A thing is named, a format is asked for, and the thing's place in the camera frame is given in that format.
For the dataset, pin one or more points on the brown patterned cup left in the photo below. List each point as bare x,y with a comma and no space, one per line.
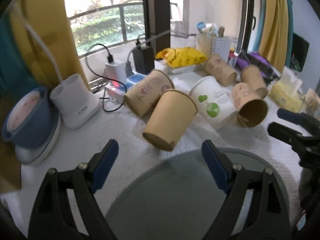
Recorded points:
146,93

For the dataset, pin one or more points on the purple pouch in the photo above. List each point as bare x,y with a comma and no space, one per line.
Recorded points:
245,59

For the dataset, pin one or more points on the plain tan paper cup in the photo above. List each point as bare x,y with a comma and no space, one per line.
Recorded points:
169,120

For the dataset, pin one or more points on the brown patterned cup front right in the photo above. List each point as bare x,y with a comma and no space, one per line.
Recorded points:
252,109

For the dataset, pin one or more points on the brown patterned cup back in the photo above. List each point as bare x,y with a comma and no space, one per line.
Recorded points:
217,67

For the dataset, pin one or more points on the pink inner bowl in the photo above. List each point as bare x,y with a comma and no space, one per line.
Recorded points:
22,109

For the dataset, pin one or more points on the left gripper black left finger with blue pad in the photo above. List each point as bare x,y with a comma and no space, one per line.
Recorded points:
52,217

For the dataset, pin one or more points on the black power adapter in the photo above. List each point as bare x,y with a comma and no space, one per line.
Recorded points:
143,57

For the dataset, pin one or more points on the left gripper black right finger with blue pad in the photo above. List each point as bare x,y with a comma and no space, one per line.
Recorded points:
254,207

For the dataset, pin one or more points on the yellow curtain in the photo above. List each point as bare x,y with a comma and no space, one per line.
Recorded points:
49,20
273,45

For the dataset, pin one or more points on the white power strip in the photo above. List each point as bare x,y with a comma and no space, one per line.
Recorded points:
116,91

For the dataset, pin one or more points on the white desk lamp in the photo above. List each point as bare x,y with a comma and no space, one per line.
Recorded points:
75,103

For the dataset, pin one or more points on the blue bowl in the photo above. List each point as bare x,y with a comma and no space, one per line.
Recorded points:
36,127

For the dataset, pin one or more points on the yellow curtain left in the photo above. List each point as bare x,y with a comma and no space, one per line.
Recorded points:
49,20

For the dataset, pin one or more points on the white cup green logo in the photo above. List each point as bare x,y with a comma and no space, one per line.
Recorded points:
213,103

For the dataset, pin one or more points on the brown patterned cup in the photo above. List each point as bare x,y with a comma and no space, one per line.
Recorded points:
146,93
252,109
217,67

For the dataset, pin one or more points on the white charger plug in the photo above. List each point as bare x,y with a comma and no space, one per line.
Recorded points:
115,71

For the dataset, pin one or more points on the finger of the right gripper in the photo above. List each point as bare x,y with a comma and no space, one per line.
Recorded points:
307,122
306,147

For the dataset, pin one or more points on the yellow curtain right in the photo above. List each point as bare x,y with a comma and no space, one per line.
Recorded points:
273,45

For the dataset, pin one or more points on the grey round tray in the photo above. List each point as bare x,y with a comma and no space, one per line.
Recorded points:
177,199

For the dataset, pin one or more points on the white mesh basket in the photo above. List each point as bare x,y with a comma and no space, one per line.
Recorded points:
209,45

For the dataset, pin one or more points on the yellow tissue pack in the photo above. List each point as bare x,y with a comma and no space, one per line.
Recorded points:
288,97

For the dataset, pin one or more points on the plain brown cup right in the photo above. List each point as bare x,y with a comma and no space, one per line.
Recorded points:
252,76

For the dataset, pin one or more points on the teal curtain left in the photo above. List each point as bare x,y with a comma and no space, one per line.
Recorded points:
16,80

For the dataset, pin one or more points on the yellow snack bag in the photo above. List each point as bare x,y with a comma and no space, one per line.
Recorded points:
181,57

